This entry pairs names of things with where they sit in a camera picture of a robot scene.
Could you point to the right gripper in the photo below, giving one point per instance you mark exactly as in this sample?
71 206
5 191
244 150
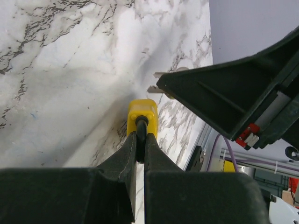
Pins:
258 94

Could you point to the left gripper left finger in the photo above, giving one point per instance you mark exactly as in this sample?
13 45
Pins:
95 195

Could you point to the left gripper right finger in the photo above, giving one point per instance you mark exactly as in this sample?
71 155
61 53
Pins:
173 196

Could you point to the yellow padlock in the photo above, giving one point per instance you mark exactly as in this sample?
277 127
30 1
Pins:
142 119

